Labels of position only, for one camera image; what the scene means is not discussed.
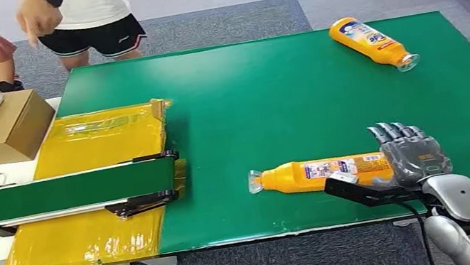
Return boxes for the orange bottle with blue label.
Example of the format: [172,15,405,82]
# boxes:
[326,6,423,85]

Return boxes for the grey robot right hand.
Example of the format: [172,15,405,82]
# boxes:
[366,112,456,195]

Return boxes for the person in white shirt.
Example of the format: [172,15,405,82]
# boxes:
[12,0,152,80]

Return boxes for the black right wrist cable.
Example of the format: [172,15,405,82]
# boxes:
[398,196,438,265]

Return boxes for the orange bottle with barcode label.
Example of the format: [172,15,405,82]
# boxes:
[245,144,399,209]

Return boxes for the green table mat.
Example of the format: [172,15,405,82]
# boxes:
[48,2,470,265]

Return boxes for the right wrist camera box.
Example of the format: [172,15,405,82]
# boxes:
[321,158,422,217]

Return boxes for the green conveyor belt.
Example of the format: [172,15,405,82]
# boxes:
[0,148,189,241]

